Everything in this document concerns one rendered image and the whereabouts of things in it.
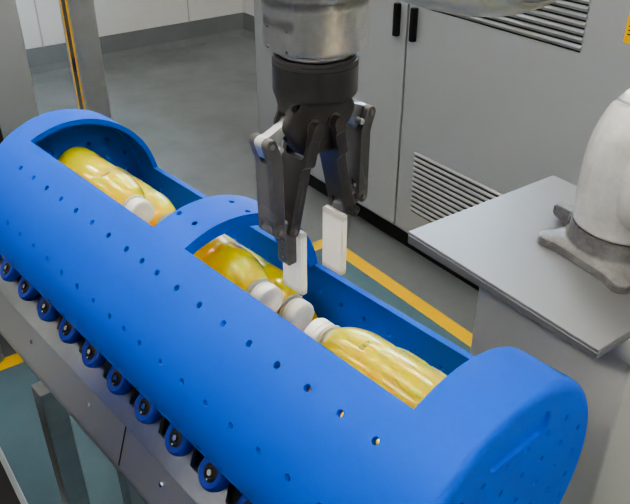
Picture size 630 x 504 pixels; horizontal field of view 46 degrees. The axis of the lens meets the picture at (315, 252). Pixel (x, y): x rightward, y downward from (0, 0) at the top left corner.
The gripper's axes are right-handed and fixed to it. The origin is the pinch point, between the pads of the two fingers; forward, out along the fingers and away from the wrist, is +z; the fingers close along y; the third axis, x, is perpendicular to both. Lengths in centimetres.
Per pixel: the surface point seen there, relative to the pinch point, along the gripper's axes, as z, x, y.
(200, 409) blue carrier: 13.9, -1.9, 13.8
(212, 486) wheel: 30.2, -5.4, 11.3
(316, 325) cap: 8.9, 0.4, 0.2
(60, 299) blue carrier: 17.2, -34.1, 14.1
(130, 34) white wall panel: 113, -460, -226
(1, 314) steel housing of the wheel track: 39, -69, 13
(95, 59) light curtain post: 14, -116, -34
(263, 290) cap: 8.9, -8.5, 0.3
